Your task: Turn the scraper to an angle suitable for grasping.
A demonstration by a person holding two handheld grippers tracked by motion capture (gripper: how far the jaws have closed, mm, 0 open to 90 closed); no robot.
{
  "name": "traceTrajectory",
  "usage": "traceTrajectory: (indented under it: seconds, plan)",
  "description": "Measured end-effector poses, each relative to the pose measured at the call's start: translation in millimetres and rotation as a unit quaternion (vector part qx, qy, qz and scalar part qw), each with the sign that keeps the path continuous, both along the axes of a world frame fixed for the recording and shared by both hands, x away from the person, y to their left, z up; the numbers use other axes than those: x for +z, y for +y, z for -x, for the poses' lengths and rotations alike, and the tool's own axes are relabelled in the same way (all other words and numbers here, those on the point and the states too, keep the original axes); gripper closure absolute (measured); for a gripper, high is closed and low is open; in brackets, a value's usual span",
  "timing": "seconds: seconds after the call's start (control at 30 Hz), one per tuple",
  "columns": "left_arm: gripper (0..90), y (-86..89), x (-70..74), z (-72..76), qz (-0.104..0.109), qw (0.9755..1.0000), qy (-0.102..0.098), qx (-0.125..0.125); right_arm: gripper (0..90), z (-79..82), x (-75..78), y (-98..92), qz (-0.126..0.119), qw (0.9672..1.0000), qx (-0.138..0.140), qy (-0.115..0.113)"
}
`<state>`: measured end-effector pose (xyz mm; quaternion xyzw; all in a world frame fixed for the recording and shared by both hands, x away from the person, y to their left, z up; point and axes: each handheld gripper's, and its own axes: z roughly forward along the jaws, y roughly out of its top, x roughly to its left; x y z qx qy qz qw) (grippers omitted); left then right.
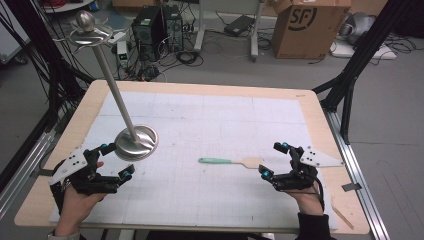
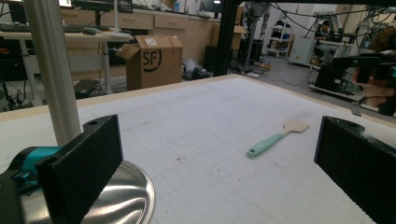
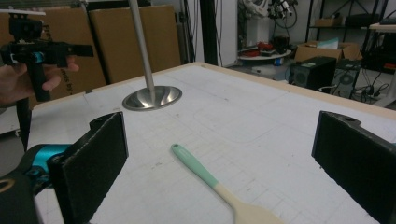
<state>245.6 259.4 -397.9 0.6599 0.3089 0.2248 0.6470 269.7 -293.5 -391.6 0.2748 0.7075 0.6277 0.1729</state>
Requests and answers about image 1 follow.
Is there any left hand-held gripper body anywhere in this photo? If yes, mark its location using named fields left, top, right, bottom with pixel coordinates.
left=48, top=145, right=121, bottom=214

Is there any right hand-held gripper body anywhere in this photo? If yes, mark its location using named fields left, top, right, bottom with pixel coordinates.
left=270, top=145, right=345, bottom=193

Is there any wooden spatula with green handle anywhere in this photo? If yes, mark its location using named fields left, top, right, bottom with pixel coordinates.
left=197, top=156, right=266, bottom=170

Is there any silver metal stand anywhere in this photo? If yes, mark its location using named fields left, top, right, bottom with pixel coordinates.
left=53, top=9, right=160, bottom=163

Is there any person's right hand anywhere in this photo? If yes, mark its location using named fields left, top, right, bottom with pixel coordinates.
left=289, top=159, right=325, bottom=216

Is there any person's left hand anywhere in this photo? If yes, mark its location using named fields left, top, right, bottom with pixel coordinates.
left=54, top=160, right=108, bottom=238

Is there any grey tape piece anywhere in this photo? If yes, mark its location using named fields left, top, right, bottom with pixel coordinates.
left=341, top=182, right=363, bottom=193

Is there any thin wooden stick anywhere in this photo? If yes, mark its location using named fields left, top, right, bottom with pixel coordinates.
left=331, top=205, right=356, bottom=231

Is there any white grid mat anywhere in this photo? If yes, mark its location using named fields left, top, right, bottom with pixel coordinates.
left=48, top=90, right=339, bottom=232

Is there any small white power device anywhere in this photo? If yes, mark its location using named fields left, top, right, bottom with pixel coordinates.
left=116, top=40, right=130, bottom=70

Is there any brown cardboard box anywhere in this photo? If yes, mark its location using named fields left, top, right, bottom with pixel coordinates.
left=270, top=0, right=353, bottom=61

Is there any white stand leg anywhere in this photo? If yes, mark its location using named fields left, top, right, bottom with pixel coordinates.
left=194, top=0, right=207, bottom=53
left=249, top=0, right=265, bottom=63

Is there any large black computer tower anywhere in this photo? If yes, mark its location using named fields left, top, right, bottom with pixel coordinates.
left=131, top=6, right=168, bottom=62

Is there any flat black box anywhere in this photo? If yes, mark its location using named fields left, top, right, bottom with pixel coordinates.
left=223, top=14, right=257, bottom=37

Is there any white flat board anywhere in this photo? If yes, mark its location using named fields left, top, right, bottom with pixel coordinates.
left=330, top=39, right=398, bottom=61

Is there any slim black computer tower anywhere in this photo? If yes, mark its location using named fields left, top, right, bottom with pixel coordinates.
left=162, top=4, right=185, bottom=53

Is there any grey round appliance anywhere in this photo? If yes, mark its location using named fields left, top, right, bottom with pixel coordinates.
left=338, top=11, right=377, bottom=47

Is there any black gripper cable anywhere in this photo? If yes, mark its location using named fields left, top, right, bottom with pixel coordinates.
left=312, top=175, right=326, bottom=214

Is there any aluminium frame rail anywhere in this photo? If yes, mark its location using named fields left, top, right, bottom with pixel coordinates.
left=323, top=109, right=392, bottom=240
left=0, top=129, right=57, bottom=219

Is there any black cable bundle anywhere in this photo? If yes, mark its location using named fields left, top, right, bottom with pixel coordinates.
left=0, top=0, right=96, bottom=133

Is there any black frame strut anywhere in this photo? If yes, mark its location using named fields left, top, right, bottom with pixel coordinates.
left=312, top=0, right=424, bottom=146

